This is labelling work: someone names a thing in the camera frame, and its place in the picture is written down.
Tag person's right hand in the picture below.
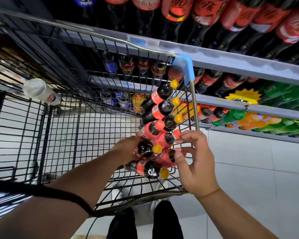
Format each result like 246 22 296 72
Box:
173 130 221 199

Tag person's right forearm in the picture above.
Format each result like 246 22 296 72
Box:
198 188 281 239

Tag yellow starburst promo sign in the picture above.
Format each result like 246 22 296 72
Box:
224 88 263 106

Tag black wire shopping cart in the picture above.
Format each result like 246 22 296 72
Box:
0 7 203 228

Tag white paper cup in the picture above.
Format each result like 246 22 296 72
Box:
22 78 62 107

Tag person's left hand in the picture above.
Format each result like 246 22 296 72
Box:
112 136 143 167

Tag grey store shelving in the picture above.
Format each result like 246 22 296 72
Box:
0 0 299 145

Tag person's left forearm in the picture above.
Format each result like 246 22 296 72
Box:
0 149 129 239

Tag pile of bottles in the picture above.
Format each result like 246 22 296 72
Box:
124 79 186 180

